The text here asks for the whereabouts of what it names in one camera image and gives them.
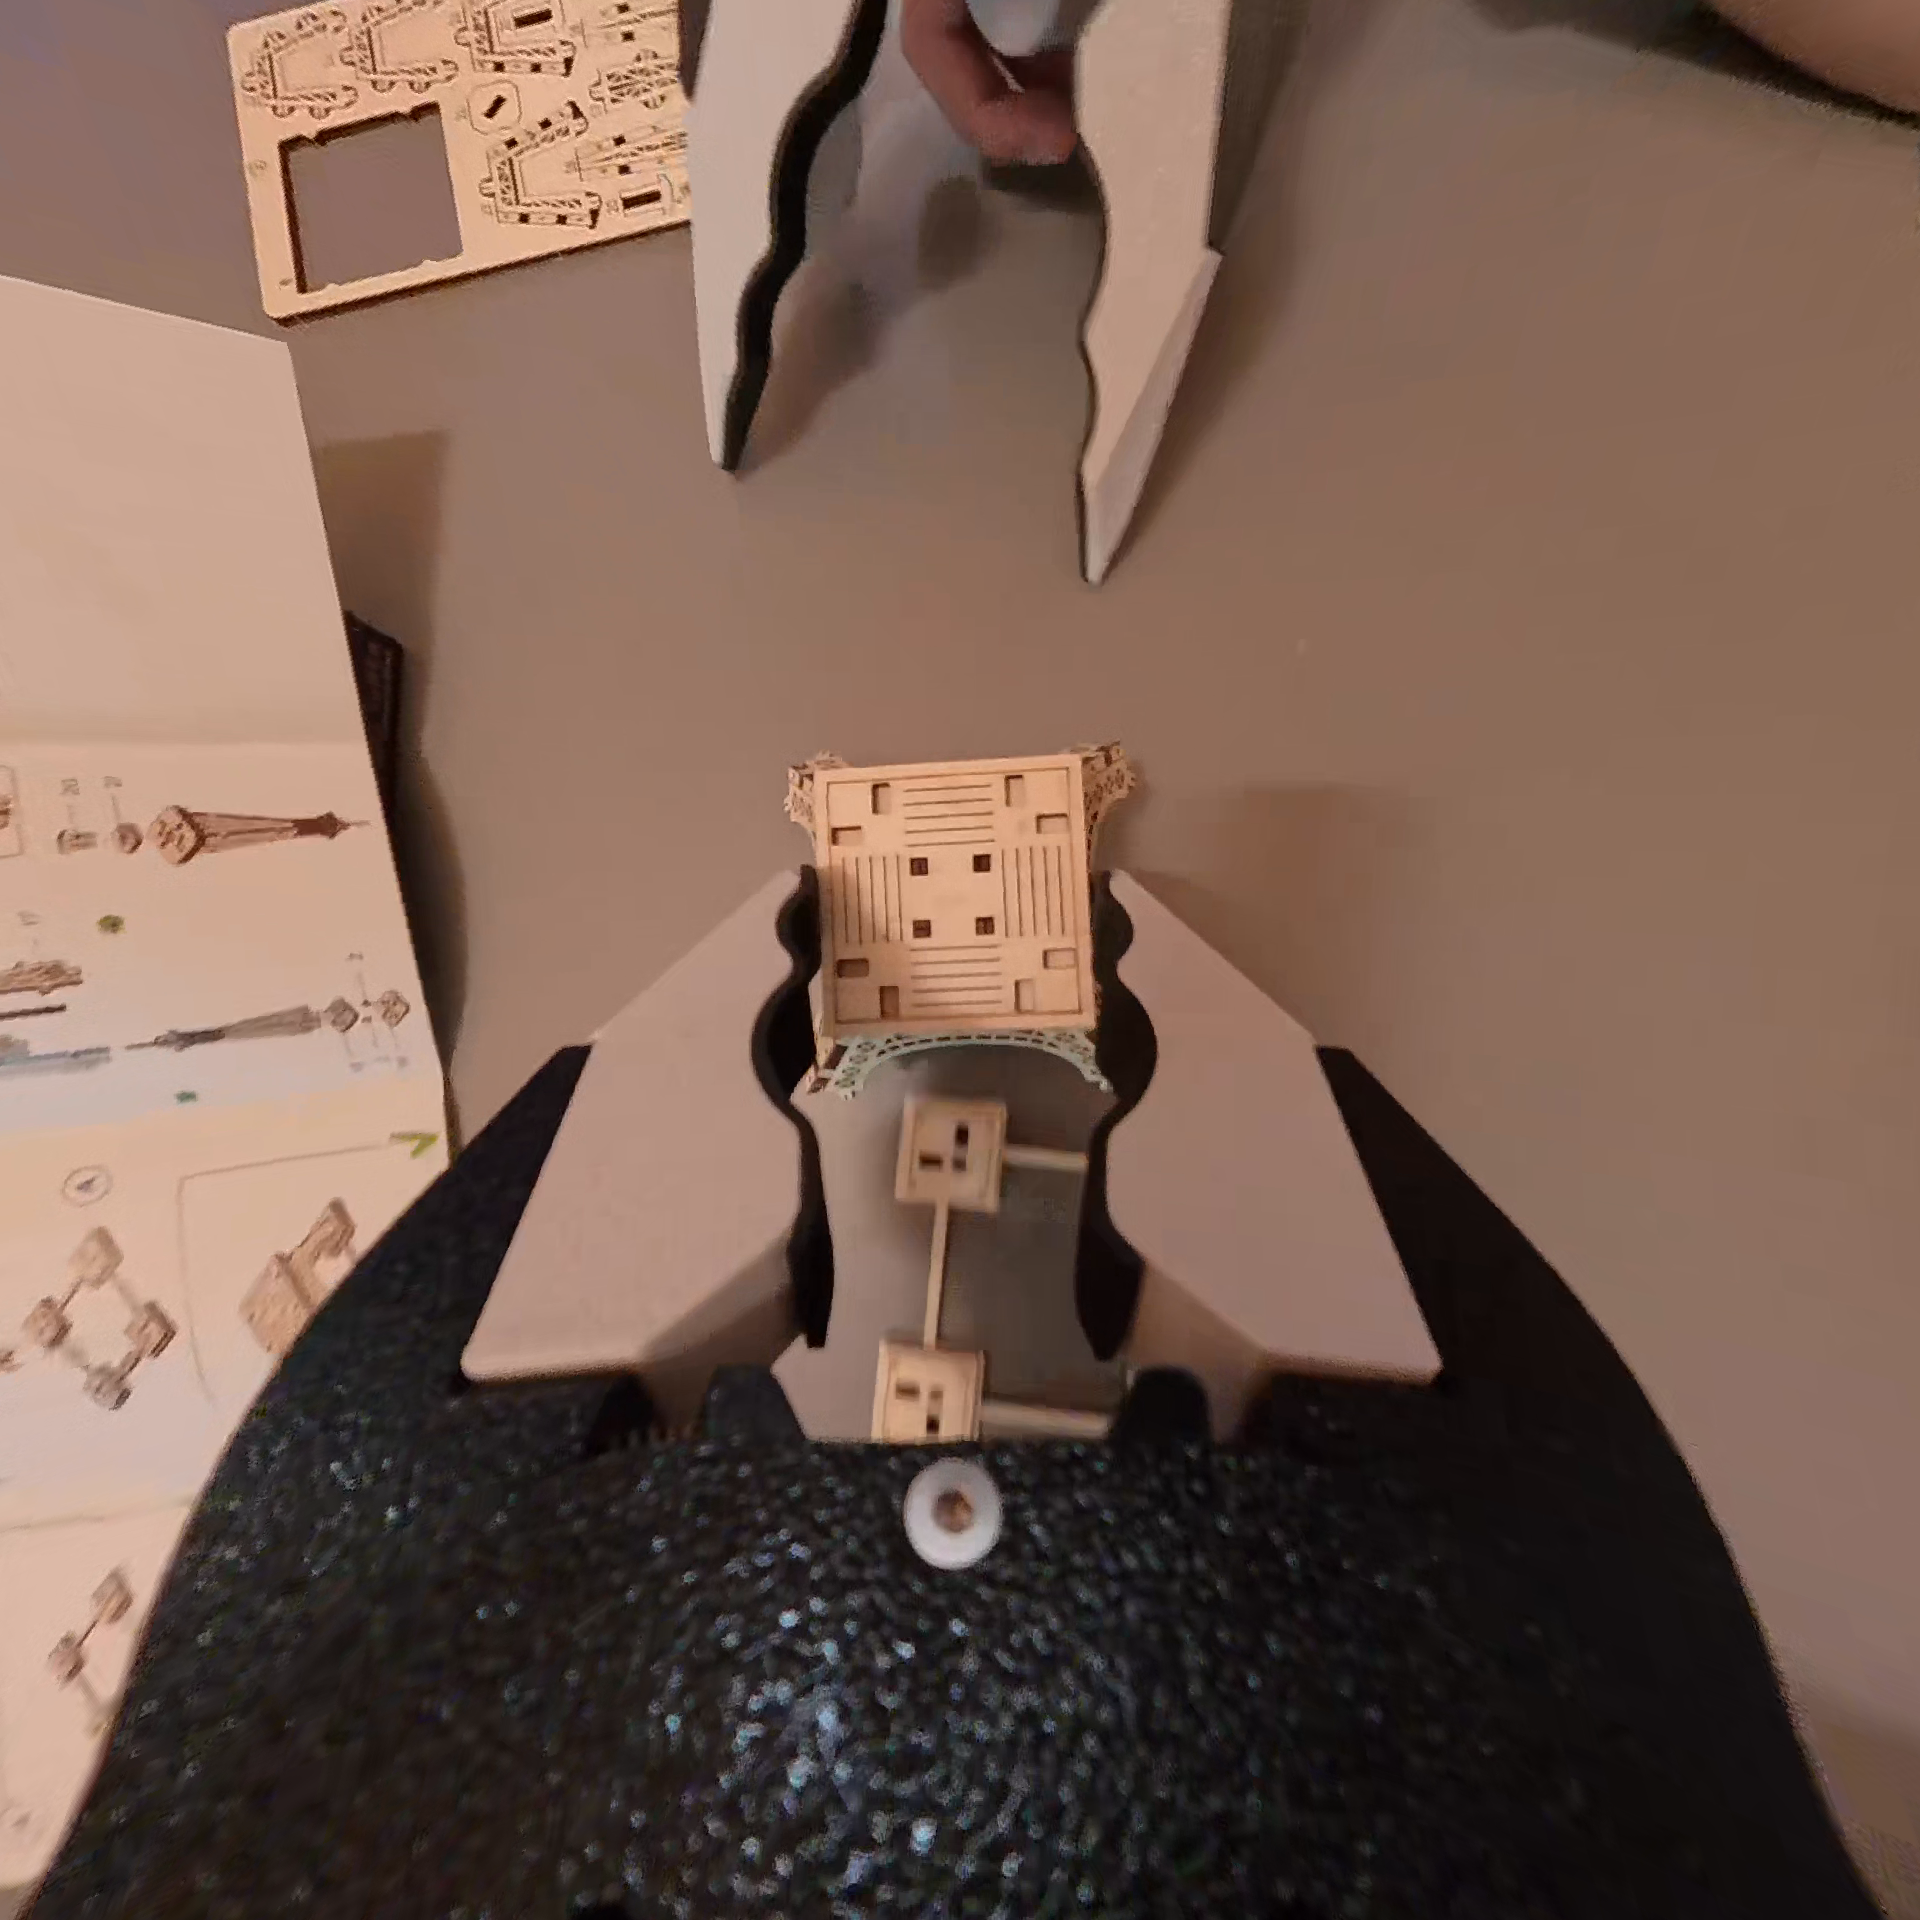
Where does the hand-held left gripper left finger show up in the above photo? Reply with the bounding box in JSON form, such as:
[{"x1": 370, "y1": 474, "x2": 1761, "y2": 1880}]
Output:
[{"x1": 457, "y1": 865, "x2": 840, "y2": 1386}]

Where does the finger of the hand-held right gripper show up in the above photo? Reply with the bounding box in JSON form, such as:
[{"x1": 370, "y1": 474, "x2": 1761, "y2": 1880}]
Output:
[
  {"x1": 689, "y1": 0, "x2": 890, "y2": 476},
  {"x1": 1075, "y1": 0, "x2": 1234, "y2": 587}
]

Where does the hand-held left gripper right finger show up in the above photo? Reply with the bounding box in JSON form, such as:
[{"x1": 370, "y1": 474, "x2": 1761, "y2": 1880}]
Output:
[{"x1": 1075, "y1": 867, "x2": 1447, "y2": 1436}]

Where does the wooden square base frame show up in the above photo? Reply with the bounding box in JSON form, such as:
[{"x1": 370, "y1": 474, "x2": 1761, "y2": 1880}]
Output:
[{"x1": 872, "y1": 1093, "x2": 1127, "y2": 1445}]

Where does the wooden tower arch model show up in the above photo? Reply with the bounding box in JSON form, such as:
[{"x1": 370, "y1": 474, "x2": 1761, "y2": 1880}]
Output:
[{"x1": 785, "y1": 744, "x2": 1139, "y2": 1101}]

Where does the person's right forearm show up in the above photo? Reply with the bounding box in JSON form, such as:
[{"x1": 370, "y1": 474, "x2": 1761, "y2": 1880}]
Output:
[{"x1": 1710, "y1": 0, "x2": 1920, "y2": 114}]

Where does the grey desk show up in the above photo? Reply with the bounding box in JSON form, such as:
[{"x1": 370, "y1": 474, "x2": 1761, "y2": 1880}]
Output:
[{"x1": 0, "y1": 0, "x2": 1920, "y2": 1920}]

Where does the person's right hand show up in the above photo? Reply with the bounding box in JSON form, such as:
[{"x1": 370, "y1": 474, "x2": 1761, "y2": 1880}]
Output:
[{"x1": 901, "y1": 0, "x2": 1087, "y2": 167}]

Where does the wooden laser-cut parts sheet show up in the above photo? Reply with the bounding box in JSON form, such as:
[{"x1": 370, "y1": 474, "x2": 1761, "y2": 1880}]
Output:
[{"x1": 225, "y1": 0, "x2": 695, "y2": 321}]

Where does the paper instruction sheet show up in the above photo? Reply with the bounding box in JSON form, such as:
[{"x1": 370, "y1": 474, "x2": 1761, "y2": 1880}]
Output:
[{"x1": 0, "y1": 275, "x2": 453, "y2": 1863}]

